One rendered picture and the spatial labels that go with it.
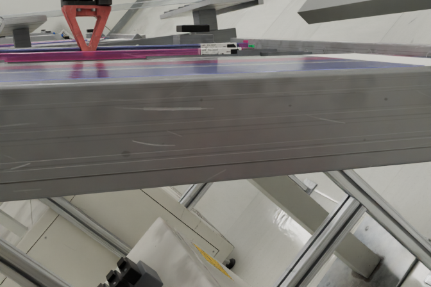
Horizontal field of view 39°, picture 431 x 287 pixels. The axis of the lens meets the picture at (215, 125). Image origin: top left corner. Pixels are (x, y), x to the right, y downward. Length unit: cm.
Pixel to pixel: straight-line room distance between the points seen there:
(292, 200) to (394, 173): 45
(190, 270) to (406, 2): 55
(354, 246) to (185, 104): 122
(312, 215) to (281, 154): 109
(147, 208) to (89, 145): 156
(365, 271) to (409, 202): 23
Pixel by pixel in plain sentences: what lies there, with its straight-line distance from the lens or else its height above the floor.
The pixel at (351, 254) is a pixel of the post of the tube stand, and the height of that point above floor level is 9.
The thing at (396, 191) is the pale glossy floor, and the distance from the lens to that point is 173.
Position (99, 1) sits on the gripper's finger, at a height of 95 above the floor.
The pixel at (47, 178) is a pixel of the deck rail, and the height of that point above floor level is 95.
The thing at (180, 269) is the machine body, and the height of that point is 62.
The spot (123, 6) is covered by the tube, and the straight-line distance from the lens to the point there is 117.
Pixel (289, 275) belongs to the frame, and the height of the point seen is 32.
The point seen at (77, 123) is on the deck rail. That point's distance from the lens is 33.
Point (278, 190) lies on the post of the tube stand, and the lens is 140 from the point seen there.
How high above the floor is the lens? 101
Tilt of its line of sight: 19 degrees down
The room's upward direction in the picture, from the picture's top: 49 degrees counter-clockwise
